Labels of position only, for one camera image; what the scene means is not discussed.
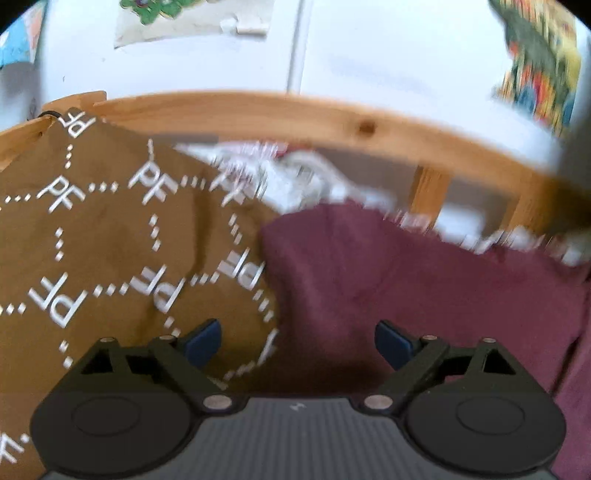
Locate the colourful cartoon wall poster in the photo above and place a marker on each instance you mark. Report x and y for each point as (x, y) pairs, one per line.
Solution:
(540, 60)

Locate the blue wall poster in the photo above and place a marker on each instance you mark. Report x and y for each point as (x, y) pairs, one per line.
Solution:
(18, 39)

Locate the white floral bed sheet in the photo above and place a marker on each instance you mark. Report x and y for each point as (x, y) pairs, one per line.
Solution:
(295, 175)

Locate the brown patterned blanket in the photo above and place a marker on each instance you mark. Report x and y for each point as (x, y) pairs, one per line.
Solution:
(111, 240)

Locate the wooden bed frame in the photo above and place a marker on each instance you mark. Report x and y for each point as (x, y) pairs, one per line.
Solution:
(323, 115)

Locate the maroon garment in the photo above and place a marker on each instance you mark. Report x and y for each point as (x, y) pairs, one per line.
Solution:
(397, 286)

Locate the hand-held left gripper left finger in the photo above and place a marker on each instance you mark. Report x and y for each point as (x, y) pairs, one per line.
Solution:
(206, 339)

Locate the white wall conduit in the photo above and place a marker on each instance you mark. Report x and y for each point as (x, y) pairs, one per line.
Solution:
(298, 44)

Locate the green figure wall poster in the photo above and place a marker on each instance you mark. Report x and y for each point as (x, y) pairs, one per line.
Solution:
(184, 21)

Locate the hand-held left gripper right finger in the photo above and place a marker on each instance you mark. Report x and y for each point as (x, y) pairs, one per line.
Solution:
(392, 344)

